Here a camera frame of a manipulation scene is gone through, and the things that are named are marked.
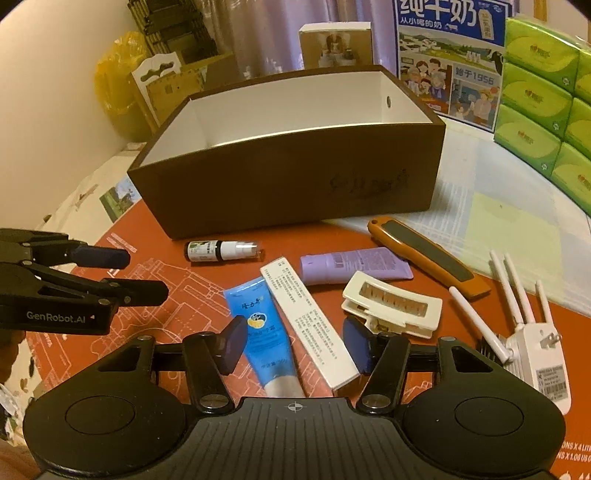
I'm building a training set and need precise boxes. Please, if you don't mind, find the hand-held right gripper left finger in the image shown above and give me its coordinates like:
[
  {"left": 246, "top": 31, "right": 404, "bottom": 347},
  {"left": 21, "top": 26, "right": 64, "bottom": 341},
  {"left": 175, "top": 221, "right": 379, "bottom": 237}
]
[{"left": 99, "top": 316, "right": 250, "bottom": 412}]

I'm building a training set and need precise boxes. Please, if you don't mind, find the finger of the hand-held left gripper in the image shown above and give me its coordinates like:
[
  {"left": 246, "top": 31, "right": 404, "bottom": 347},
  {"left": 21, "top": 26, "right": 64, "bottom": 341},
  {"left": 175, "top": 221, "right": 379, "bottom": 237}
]
[
  {"left": 28, "top": 234, "right": 131, "bottom": 269},
  {"left": 34, "top": 267, "right": 169, "bottom": 309}
]

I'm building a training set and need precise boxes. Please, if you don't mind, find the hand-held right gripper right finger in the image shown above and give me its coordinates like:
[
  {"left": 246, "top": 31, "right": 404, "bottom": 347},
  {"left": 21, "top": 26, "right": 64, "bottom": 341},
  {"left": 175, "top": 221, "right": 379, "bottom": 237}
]
[{"left": 344, "top": 316, "right": 495, "bottom": 412}]

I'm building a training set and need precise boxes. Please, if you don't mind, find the blue cream tube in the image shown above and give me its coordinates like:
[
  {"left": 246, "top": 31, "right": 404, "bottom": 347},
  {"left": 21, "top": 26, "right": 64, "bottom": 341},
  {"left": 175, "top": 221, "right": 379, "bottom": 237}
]
[{"left": 224, "top": 281, "right": 308, "bottom": 398}]

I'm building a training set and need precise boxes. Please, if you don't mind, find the long white printed box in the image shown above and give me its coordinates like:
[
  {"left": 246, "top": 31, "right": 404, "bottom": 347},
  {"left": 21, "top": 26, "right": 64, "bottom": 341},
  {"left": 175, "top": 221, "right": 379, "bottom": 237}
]
[{"left": 260, "top": 257, "right": 360, "bottom": 391}]

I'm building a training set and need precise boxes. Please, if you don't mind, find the white hair claw clip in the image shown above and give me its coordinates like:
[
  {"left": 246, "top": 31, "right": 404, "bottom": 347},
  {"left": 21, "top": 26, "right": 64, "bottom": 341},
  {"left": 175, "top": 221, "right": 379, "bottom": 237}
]
[{"left": 342, "top": 271, "right": 443, "bottom": 340}]

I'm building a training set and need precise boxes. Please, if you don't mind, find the brown cardboard storage box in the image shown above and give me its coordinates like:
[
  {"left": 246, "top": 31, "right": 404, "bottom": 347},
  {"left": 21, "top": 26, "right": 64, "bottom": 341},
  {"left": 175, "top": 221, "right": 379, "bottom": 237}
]
[{"left": 127, "top": 65, "right": 447, "bottom": 241}]

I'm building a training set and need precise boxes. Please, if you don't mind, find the white antenna signal repeater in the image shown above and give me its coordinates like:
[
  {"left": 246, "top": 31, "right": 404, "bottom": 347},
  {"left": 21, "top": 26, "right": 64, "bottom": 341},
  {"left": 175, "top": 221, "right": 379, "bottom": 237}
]
[{"left": 449, "top": 249, "right": 573, "bottom": 415}]

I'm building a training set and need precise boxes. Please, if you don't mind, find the purple cream tube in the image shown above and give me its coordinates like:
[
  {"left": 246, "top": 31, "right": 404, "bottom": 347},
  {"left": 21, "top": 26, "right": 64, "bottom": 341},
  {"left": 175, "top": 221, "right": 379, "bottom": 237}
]
[{"left": 300, "top": 247, "right": 414, "bottom": 286}]

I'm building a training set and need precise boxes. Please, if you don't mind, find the small spray bottle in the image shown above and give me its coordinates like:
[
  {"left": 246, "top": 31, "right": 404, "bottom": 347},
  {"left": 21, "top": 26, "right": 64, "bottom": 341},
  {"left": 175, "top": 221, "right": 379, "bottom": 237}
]
[{"left": 185, "top": 239, "right": 265, "bottom": 264}]

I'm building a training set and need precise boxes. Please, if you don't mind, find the orange utility knife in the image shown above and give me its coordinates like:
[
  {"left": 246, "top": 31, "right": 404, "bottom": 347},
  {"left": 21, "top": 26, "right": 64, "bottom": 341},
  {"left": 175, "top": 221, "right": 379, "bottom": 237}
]
[{"left": 367, "top": 216, "right": 491, "bottom": 302}]

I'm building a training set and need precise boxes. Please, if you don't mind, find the yellow plastic bag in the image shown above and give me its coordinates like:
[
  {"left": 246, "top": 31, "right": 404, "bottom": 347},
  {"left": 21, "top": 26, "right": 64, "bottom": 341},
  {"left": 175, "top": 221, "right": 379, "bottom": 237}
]
[{"left": 95, "top": 32, "right": 153, "bottom": 141}]

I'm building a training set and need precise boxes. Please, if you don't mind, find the white scalloped paper bag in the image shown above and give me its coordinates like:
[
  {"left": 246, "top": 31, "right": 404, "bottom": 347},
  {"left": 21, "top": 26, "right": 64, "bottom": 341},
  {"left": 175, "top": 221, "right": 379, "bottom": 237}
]
[{"left": 130, "top": 52, "right": 182, "bottom": 116}]

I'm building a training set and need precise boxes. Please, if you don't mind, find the pale purple curtain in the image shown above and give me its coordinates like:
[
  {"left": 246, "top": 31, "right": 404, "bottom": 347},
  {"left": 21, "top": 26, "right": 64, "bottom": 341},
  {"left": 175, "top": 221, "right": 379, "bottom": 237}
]
[{"left": 194, "top": 0, "right": 398, "bottom": 79}]

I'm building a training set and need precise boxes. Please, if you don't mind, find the blue illustrated milk carton box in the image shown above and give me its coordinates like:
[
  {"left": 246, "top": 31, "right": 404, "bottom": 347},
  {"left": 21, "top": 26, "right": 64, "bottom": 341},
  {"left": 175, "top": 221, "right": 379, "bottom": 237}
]
[{"left": 392, "top": 0, "right": 515, "bottom": 134}]

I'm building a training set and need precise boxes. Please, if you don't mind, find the beige humidifier product box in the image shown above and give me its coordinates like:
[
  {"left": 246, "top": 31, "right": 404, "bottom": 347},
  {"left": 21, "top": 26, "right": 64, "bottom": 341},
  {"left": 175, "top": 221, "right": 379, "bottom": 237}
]
[{"left": 298, "top": 22, "right": 374, "bottom": 72}]

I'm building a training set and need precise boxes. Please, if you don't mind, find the stack of green tissue packs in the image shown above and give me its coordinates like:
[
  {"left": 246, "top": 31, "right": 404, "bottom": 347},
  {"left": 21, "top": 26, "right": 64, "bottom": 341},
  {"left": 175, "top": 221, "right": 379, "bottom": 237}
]
[{"left": 493, "top": 16, "right": 591, "bottom": 201}]

